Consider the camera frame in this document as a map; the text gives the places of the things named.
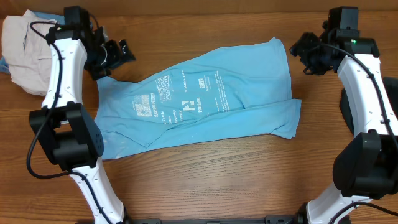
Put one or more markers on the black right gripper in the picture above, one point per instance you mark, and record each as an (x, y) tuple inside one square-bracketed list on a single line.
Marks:
[(305, 50)]

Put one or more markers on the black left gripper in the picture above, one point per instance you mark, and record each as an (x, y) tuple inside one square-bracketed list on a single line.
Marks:
[(117, 58)]

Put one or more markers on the light blue printed t-shirt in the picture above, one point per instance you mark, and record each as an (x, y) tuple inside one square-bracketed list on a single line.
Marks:
[(230, 92)]

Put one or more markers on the beige pants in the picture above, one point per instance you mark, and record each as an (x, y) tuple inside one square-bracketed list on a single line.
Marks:
[(27, 54)]

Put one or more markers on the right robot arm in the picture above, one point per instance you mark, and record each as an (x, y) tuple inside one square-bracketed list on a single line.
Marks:
[(366, 169)]

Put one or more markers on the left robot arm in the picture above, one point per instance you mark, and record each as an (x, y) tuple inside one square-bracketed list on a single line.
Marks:
[(67, 141)]

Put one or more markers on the black folded garment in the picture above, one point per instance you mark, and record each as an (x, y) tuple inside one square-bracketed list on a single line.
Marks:
[(391, 86)]

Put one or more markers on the blue denim jeans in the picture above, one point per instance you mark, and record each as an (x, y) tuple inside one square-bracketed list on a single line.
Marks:
[(60, 19)]

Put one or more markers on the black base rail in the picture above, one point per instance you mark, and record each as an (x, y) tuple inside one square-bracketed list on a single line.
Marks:
[(269, 219)]

